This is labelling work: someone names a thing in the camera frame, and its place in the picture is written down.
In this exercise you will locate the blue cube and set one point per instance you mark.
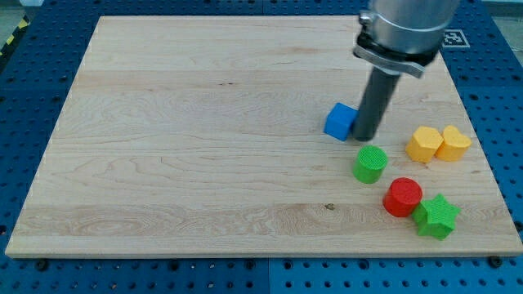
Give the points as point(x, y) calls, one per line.
point(339, 121)

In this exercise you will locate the red cylinder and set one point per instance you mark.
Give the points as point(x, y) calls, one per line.
point(402, 197)

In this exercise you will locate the yellow heart block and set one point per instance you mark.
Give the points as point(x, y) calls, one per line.
point(454, 145)

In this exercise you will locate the yellow hexagon block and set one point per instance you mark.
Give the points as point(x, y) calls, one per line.
point(423, 144)

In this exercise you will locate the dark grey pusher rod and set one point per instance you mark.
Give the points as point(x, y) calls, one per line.
point(377, 94)

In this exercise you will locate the green cylinder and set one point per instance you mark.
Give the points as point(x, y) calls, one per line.
point(369, 164)

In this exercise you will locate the fiducial marker tag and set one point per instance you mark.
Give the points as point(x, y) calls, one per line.
point(454, 38)

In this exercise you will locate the green star block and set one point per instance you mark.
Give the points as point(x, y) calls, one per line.
point(435, 217)

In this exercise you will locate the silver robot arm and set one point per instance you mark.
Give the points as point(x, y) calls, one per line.
point(403, 36)

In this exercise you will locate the wooden board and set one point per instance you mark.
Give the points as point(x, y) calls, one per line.
point(204, 137)

